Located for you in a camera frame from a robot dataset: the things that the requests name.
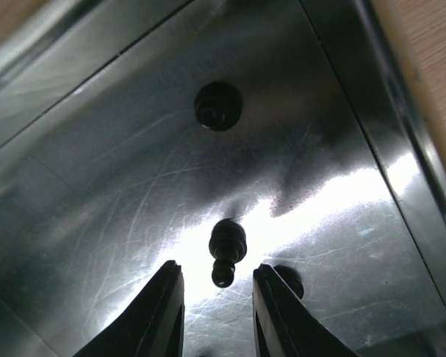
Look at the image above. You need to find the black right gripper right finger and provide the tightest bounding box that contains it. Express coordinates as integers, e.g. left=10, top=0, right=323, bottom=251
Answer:
left=253, top=264, right=357, bottom=357

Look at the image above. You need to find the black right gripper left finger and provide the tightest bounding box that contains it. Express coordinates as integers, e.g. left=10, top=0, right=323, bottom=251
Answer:
left=76, top=260, right=184, bottom=357

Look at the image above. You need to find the black chess pawn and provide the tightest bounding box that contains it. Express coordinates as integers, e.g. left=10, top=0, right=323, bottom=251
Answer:
left=209, top=218, right=248, bottom=289
left=274, top=265, right=304, bottom=300
left=194, top=82, right=243, bottom=132

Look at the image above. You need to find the gold metal tin tray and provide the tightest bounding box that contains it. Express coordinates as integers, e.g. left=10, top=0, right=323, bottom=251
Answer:
left=0, top=1, right=446, bottom=356

